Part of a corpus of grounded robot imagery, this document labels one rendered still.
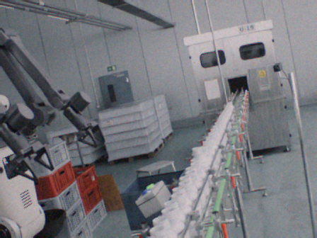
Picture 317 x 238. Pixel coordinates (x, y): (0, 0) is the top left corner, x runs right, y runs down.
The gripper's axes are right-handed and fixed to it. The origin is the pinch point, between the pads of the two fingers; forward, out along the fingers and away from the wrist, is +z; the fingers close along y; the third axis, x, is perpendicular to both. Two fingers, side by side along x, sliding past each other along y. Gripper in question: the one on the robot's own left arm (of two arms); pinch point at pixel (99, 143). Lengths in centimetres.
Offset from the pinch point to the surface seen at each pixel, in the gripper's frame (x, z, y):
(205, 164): -27.8, 35.4, -5.8
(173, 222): -25, 32, -63
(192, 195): -26, 35, -40
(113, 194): 159, 30, 303
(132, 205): 27, 32, 39
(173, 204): -26, 30, -57
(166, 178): 13, 37, 69
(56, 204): 144, -5, 167
